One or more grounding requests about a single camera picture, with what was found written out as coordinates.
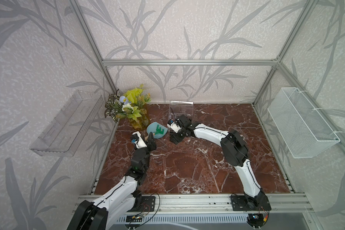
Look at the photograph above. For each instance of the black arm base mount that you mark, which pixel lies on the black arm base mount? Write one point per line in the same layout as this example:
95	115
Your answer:
144	204

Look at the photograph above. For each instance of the aluminium front rail frame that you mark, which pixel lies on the aluminium front rail frame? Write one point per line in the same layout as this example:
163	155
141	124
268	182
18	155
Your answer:
208	208

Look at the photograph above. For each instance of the artificial flower plant vase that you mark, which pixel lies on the artificial flower plant vase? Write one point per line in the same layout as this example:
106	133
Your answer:
131	105

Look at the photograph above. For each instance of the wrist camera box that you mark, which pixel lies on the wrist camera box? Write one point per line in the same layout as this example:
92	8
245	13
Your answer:
172	125
138	140

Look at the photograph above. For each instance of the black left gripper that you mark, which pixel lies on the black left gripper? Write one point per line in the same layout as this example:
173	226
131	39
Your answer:
152	144

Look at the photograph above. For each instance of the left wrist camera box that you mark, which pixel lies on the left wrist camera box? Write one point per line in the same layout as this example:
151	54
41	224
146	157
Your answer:
138	140

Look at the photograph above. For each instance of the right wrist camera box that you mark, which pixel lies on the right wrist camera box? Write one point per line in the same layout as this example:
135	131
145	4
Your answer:
172	125

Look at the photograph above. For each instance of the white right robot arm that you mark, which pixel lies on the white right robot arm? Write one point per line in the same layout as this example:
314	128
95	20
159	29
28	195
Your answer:
235	152

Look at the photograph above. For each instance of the white wire mesh basket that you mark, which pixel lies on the white wire mesh basket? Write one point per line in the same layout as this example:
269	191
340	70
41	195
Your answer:
305	132

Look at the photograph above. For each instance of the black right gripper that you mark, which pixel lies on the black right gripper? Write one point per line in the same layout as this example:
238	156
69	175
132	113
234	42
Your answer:
174	136

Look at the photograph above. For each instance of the clear acrylic wall shelf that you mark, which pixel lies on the clear acrylic wall shelf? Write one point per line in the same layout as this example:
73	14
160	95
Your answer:
64	134

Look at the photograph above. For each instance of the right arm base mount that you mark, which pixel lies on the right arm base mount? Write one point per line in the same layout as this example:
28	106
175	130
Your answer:
248	203

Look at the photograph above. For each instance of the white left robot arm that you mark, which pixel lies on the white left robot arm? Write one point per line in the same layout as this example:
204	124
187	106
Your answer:
103	212

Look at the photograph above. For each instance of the clear acrylic lipstick organizer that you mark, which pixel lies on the clear acrylic lipstick organizer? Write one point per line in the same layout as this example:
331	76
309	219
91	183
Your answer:
178	108

